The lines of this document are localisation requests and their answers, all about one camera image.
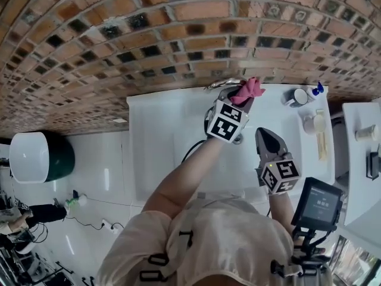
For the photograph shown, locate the glass jar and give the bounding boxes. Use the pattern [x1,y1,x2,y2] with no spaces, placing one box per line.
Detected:
[354,124,377,142]

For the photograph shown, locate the black device mount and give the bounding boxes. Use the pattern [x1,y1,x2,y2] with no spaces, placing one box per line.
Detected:
[291,227,330,269]

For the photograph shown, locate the person's beige shirt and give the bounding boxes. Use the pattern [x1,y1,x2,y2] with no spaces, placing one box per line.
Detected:
[96,190,332,286]

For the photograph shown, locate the person's right forearm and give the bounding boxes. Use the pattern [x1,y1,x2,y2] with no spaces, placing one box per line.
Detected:
[268,191,295,234]

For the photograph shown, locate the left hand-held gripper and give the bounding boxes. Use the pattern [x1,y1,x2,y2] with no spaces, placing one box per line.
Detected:
[203,87,257,145]

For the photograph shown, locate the white side counter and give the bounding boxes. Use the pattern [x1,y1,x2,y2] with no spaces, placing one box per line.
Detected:
[342,98,381,226]

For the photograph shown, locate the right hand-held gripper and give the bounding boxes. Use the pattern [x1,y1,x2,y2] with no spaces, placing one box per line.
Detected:
[255,127,302,196]

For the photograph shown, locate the white round tub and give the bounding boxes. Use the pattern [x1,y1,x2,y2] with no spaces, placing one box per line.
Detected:
[8,132,50,184]

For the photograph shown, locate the green and white spray bottle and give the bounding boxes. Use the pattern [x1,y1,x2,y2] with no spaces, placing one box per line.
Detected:
[65,193,88,207]

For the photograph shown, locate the pale pink cup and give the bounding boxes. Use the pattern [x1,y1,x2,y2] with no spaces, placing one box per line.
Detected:
[301,114,318,134]

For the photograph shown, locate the chrome faucet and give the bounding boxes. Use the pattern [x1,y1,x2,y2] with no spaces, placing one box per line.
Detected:
[203,77,248,92]

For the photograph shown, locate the black floor cable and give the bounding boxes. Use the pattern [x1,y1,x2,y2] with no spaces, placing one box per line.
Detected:
[64,214,105,231]

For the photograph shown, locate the grey harness with black buckles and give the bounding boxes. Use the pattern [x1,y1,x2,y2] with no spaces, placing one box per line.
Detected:
[139,227,302,283]

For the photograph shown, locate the wooden brush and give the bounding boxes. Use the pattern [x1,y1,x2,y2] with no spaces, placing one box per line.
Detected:
[316,129,329,161]

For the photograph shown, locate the pink cloth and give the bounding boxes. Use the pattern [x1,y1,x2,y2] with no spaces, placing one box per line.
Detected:
[228,76,266,107]

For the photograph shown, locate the white mug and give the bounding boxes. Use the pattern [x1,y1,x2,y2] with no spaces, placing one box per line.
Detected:
[293,88,311,105]

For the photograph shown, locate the white sink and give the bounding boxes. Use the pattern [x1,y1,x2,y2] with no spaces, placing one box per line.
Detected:
[126,83,336,203]

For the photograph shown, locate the black box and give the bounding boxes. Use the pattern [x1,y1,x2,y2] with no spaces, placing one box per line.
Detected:
[366,143,381,181]

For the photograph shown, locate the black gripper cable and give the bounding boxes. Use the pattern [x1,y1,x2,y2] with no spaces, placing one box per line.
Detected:
[180,139,207,164]

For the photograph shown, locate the cream cup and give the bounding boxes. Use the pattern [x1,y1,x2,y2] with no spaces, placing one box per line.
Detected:
[311,108,326,131]

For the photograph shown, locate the person's left forearm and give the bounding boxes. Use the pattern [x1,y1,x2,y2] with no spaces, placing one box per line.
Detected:
[142,136,224,220]

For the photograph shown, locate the black display device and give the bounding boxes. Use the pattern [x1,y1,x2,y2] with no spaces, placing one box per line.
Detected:
[291,177,345,231]

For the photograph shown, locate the white power strip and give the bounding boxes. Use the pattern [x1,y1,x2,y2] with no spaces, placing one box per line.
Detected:
[101,219,120,234]

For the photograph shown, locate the dark green stand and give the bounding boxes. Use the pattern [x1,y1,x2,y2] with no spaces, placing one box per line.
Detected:
[44,133,76,182]

